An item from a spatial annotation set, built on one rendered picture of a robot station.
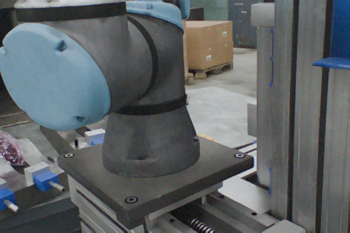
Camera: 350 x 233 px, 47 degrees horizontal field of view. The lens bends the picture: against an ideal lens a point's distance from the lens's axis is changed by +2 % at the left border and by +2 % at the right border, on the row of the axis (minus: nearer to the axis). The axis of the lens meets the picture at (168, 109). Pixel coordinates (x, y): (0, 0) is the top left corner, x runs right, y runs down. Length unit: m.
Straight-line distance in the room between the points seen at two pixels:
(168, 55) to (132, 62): 0.09
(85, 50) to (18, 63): 0.07
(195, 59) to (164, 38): 5.27
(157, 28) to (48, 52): 0.17
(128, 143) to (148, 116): 0.05
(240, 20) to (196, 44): 2.82
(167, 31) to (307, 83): 0.19
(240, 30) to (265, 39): 7.82
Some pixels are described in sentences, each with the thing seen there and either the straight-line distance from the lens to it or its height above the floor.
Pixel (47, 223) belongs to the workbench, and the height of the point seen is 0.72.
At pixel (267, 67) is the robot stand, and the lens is 0.65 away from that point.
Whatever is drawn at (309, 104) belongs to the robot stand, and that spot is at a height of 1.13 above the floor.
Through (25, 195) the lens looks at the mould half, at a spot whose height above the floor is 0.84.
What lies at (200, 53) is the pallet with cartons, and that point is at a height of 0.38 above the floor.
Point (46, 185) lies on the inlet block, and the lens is 1.01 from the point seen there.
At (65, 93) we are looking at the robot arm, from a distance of 0.40.
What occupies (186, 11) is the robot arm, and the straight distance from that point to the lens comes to 1.07.
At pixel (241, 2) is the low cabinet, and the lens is 8.40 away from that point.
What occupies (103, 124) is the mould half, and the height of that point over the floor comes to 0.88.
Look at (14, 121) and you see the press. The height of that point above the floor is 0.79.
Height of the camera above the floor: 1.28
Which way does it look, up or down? 17 degrees down
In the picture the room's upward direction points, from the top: 4 degrees counter-clockwise
